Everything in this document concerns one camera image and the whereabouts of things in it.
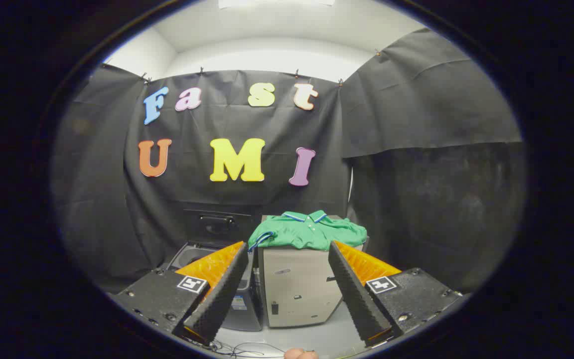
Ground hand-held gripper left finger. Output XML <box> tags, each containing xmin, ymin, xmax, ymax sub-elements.
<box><xmin>113</xmin><ymin>241</ymin><xmax>250</xmax><ymax>346</ymax></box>

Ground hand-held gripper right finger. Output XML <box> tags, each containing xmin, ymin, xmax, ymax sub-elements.
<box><xmin>328</xmin><ymin>240</ymin><xmax>464</xmax><ymax>348</ymax></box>

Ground dark grey washing machine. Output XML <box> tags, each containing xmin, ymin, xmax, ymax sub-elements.
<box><xmin>167</xmin><ymin>242</ymin><xmax>264</xmax><ymax>332</ymax></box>

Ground dark washing machine lid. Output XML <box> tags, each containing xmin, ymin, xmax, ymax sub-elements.
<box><xmin>183</xmin><ymin>208</ymin><xmax>254</xmax><ymax>246</ymax></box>

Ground green polo shirt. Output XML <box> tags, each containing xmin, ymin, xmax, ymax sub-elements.
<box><xmin>247</xmin><ymin>209</ymin><xmax>368</xmax><ymax>252</ymax></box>

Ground beige metal cabinet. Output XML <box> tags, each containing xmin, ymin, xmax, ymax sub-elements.
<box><xmin>259</xmin><ymin>214</ymin><xmax>370</xmax><ymax>329</ymax></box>

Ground black backdrop cloth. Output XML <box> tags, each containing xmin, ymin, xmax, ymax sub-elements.
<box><xmin>50</xmin><ymin>27</ymin><xmax>527</xmax><ymax>295</ymax></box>

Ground row of small cloth clips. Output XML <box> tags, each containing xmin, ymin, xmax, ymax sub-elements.
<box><xmin>100</xmin><ymin>47</ymin><xmax>382</xmax><ymax>85</ymax></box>

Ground thin black floor cables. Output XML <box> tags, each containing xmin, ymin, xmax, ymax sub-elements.
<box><xmin>187</xmin><ymin>337</ymin><xmax>287</xmax><ymax>359</ymax></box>

